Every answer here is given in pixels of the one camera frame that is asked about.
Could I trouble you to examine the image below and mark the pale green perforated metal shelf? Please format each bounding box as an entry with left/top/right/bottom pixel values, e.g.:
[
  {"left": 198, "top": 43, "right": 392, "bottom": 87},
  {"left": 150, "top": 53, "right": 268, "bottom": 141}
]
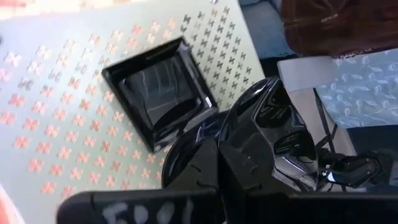
[{"left": 0, "top": 0, "right": 266, "bottom": 224}]

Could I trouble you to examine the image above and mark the grey chair seat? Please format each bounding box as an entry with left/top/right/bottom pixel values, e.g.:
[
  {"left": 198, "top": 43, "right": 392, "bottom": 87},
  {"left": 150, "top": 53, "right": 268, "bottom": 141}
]
[{"left": 276, "top": 55, "right": 358, "bottom": 156}]

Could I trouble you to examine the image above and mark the black leaf-shaped plate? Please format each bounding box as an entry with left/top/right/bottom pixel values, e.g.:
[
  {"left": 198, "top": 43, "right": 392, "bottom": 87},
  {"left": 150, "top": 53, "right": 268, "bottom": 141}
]
[{"left": 218, "top": 76, "right": 320, "bottom": 193}]

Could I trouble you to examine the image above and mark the light blue patterned cushion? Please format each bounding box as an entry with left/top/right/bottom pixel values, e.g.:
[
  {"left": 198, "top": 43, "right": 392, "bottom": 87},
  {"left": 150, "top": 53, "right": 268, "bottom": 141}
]
[{"left": 313, "top": 48, "right": 398, "bottom": 129}]

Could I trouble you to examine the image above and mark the small black square plate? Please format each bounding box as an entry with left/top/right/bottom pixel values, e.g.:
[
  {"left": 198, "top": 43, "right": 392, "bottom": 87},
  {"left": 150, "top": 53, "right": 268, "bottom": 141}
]
[{"left": 101, "top": 36, "right": 220, "bottom": 154}]

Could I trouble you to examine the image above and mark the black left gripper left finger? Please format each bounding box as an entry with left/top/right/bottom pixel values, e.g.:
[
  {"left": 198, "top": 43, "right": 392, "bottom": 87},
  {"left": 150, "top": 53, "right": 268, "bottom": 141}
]
[{"left": 169, "top": 138, "right": 218, "bottom": 191}]

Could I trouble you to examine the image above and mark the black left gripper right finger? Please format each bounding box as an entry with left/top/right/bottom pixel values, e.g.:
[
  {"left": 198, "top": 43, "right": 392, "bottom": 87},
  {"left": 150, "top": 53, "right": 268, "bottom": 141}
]
[{"left": 220, "top": 141, "right": 293, "bottom": 224}]

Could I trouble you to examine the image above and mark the brown leather bag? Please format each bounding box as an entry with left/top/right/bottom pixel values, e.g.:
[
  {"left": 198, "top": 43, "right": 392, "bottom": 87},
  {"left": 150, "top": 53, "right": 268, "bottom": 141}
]
[{"left": 281, "top": 0, "right": 398, "bottom": 58}]

